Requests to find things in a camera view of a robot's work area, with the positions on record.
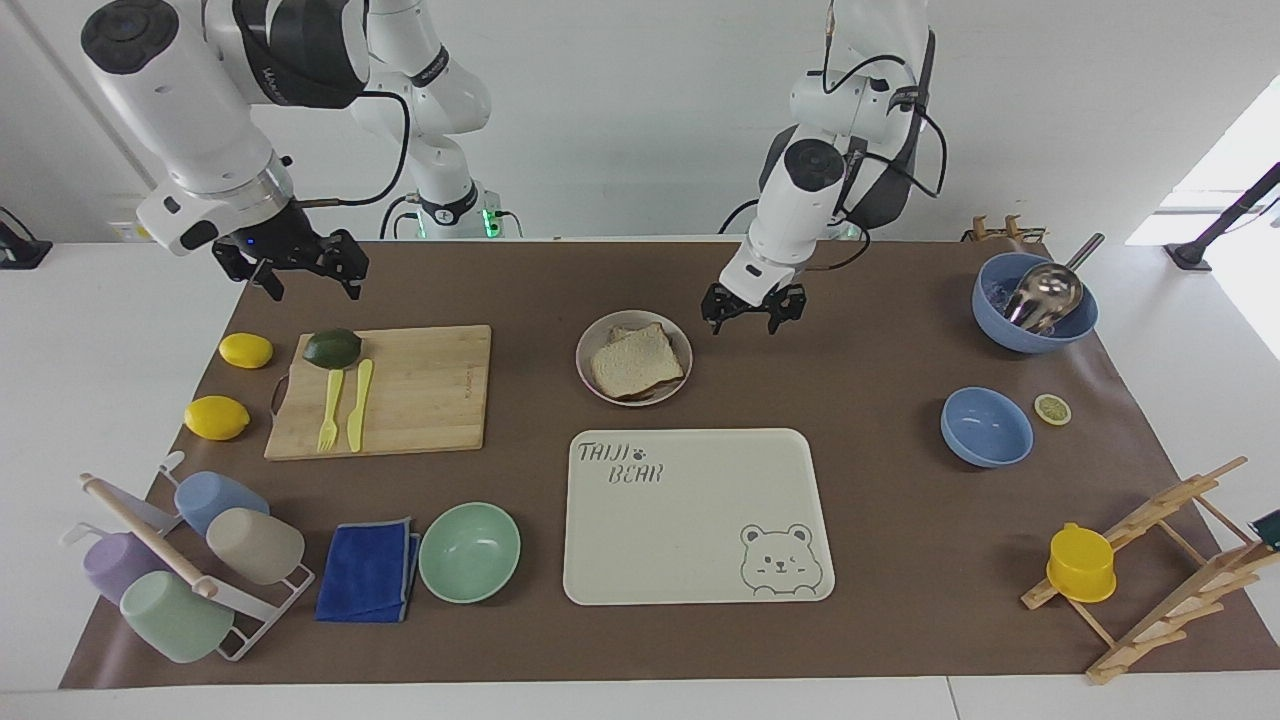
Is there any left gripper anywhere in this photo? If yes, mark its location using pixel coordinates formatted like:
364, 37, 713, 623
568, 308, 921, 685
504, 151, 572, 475
700, 280, 808, 337

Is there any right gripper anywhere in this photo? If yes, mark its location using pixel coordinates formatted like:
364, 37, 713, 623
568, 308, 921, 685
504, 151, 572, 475
211, 200, 368, 302

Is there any round beige plate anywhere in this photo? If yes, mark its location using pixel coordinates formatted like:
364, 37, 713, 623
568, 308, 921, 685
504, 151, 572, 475
575, 309, 694, 408

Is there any dark green avocado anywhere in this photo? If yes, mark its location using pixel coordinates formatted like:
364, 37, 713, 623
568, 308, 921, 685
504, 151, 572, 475
302, 328, 364, 370

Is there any yellow lemon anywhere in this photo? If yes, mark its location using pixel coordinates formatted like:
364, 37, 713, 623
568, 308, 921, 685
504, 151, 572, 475
219, 332, 274, 370
183, 395, 252, 442

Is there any yellow-green plastic fork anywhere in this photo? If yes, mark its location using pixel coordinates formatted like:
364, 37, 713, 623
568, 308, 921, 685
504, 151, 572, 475
317, 367, 346, 454

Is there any yellow-green plastic knife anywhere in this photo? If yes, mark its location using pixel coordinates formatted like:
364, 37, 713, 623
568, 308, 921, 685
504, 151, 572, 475
346, 358, 375, 454

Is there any wooden cutting board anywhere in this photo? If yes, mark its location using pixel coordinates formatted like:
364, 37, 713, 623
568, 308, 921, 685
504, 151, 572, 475
264, 324, 493, 462

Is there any cream tray with bear print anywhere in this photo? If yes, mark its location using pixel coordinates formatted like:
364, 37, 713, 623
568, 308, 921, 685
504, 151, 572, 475
562, 427, 837, 607

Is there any blue cup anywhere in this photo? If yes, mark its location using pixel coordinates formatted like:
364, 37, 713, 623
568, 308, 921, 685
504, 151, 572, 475
174, 470, 270, 537

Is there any small blue bowl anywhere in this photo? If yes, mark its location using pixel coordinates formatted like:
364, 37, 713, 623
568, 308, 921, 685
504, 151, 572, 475
939, 386, 1035, 469

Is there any small wooden holder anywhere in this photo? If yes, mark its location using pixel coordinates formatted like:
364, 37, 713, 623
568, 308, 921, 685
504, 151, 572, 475
962, 213, 1048, 247

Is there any black stand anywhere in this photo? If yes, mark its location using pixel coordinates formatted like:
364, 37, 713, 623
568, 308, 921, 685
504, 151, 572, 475
0, 206, 54, 270
1164, 162, 1280, 274

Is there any beige cup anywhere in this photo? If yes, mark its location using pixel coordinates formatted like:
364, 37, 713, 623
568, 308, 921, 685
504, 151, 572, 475
206, 507, 306, 587

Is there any large blue bowl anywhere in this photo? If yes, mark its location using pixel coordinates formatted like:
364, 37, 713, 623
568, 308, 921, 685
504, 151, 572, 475
971, 251, 1100, 355

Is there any metal ladle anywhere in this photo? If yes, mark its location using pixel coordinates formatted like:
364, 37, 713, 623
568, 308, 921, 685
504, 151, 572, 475
1002, 232, 1107, 335

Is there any white cup rack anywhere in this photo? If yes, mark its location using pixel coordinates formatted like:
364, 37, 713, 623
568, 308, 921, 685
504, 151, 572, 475
60, 451, 317, 664

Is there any blue folded cloth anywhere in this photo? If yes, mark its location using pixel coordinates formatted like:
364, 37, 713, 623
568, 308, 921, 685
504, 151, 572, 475
315, 516, 422, 625

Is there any green bowl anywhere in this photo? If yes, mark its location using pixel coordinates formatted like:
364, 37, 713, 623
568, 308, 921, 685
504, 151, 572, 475
417, 501, 523, 605

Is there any purple cup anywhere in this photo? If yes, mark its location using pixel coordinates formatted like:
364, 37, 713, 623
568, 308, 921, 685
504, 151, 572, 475
82, 531, 167, 605

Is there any green cup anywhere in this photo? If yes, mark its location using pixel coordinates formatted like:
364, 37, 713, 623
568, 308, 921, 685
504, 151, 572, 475
119, 570, 236, 665

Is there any yellow cup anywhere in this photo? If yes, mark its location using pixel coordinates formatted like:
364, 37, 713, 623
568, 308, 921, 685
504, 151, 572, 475
1046, 521, 1118, 605

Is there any wooden dish rack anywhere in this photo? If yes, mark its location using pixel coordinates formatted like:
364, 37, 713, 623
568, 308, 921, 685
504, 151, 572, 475
1020, 456, 1280, 687

